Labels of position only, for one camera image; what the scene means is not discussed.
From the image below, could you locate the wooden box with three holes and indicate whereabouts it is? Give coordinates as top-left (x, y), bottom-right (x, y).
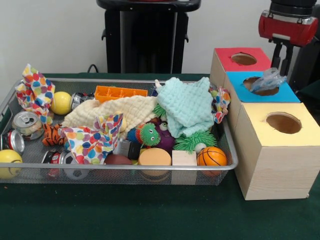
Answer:
top-left (209, 46), bottom-right (320, 201)

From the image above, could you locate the black cable behind table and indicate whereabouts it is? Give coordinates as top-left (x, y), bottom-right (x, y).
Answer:
top-left (87, 64), bottom-right (103, 74)

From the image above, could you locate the plain wooden cube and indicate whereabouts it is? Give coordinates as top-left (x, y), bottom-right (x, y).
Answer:
top-left (171, 150), bottom-right (198, 166)

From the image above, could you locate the yellow smiley ball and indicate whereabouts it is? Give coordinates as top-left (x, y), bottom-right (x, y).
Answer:
top-left (0, 149), bottom-right (23, 180)

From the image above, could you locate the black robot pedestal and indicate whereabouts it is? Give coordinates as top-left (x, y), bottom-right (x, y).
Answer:
top-left (96, 0), bottom-right (202, 74)

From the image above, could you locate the colourful polka dot paper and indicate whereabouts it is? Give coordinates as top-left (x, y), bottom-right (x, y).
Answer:
top-left (15, 63), bottom-right (56, 117)
top-left (61, 113), bottom-right (124, 165)

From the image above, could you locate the neighbouring green table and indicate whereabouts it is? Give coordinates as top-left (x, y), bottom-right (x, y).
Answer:
top-left (297, 79), bottom-right (320, 104)

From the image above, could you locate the mint green knitted cloth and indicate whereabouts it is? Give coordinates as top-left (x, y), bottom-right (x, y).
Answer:
top-left (156, 76), bottom-right (216, 138)

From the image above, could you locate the dark green tablecloth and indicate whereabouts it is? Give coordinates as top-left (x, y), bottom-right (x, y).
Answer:
top-left (0, 72), bottom-right (320, 240)

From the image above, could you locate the orange plastic building block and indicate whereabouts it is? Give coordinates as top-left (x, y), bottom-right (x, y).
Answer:
top-left (95, 86), bottom-right (149, 104)

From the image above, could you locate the silver wire mesh bin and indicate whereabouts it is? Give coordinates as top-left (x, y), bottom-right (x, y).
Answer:
top-left (0, 77), bottom-right (239, 186)

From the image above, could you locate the silver can with pull tab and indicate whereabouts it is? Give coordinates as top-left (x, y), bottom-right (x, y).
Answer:
top-left (12, 111), bottom-right (45, 141)

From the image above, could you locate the orange toy basketball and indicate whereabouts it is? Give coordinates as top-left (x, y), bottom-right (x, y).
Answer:
top-left (196, 146), bottom-right (228, 167)

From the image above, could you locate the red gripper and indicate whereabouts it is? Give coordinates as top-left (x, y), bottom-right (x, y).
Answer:
top-left (258, 9), bottom-right (319, 77)

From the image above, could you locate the orange foam disc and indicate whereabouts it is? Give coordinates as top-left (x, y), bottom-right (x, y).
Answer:
top-left (138, 147), bottom-right (173, 166)

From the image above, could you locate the clear plastic wrapper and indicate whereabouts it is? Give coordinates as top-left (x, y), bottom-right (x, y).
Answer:
top-left (249, 67), bottom-right (288, 95)

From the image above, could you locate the cream knitted cloth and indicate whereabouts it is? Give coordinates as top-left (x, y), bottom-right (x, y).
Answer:
top-left (62, 96), bottom-right (158, 133)

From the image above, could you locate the black flat panel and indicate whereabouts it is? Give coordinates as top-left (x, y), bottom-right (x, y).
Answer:
top-left (289, 4), bottom-right (320, 92)

